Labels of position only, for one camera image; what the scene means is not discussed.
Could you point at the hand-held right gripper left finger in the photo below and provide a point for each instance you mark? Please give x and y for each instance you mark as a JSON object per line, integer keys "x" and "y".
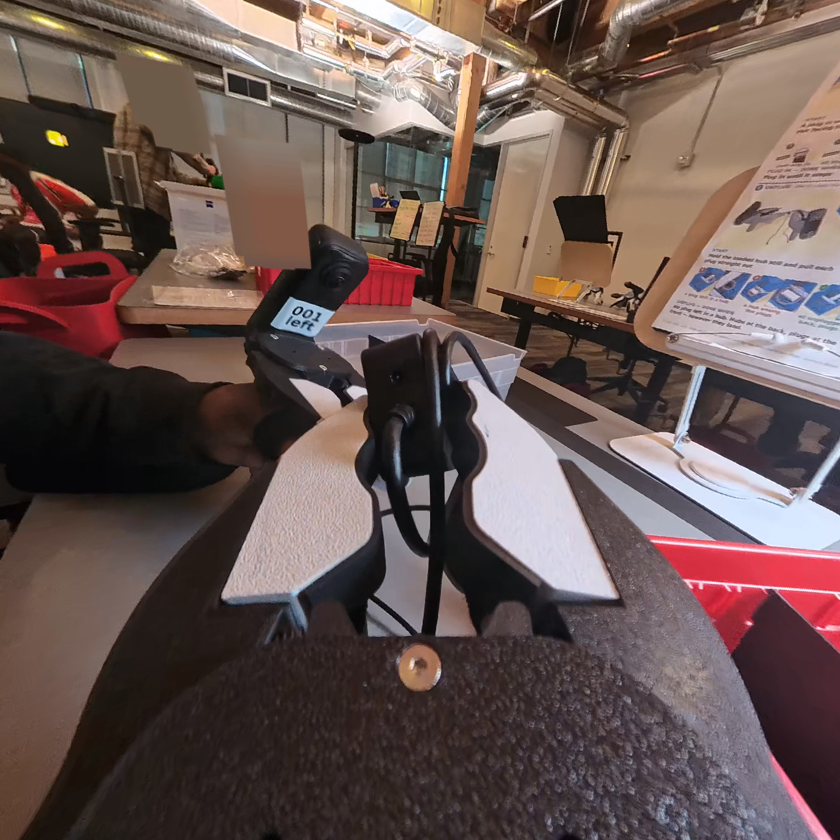
{"x": 308, "y": 518}

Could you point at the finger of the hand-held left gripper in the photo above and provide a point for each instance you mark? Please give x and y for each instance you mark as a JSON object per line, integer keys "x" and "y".
{"x": 325, "y": 403}

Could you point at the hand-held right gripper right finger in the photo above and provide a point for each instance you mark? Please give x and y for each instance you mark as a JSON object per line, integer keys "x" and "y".
{"x": 531, "y": 518}

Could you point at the clear plastic bin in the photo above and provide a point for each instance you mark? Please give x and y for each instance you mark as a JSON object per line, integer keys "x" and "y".
{"x": 499, "y": 367}

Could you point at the red plastic bin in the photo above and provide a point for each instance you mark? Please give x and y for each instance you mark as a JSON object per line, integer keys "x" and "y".
{"x": 715, "y": 564}

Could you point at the person's left forearm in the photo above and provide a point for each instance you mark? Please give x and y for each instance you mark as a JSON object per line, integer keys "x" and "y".
{"x": 98, "y": 413}

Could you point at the person's left hand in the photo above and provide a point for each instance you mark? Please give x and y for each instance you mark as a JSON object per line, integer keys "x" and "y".
{"x": 229, "y": 420}

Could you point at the long red divider bin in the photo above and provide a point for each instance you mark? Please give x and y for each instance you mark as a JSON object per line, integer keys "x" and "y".
{"x": 387, "y": 282}

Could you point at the clear plastic bag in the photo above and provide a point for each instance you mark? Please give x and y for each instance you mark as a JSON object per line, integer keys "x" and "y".
{"x": 210, "y": 261}

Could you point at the white poster stand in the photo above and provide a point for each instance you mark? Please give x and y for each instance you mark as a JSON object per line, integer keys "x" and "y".
{"x": 656, "y": 459}

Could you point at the white sign box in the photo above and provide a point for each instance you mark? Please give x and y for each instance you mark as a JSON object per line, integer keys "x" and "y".
{"x": 197, "y": 216}

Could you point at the whiteboard on stand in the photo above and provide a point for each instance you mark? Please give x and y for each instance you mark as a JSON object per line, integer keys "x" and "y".
{"x": 405, "y": 220}
{"x": 430, "y": 223}

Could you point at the dark-legged background table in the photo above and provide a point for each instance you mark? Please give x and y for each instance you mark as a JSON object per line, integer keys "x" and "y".
{"x": 558, "y": 305}

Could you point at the black floor lamp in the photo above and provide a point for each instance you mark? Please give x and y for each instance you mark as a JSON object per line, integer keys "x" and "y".
{"x": 356, "y": 138}

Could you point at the yellow bin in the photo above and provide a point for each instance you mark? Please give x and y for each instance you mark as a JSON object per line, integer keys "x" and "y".
{"x": 551, "y": 285}

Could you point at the red basket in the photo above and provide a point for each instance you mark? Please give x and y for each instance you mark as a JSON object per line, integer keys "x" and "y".
{"x": 65, "y": 295}

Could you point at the black flat panel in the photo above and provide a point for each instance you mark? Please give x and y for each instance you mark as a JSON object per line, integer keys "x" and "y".
{"x": 581, "y": 216}

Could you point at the black screen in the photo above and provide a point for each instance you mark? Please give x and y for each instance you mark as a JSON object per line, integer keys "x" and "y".
{"x": 59, "y": 151}

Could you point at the silver ceiling ducts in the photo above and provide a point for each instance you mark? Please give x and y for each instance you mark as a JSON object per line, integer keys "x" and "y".
{"x": 164, "y": 26}

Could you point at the instruction poster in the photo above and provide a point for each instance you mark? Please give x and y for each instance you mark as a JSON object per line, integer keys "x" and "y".
{"x": 787, "y": 229}

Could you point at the wooden post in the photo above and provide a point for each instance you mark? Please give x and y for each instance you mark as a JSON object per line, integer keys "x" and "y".
{"x": 466, "y": 164}

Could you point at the metal duct pipes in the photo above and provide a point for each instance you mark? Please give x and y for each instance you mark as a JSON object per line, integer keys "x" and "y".
{"x": 525, "y": 85}

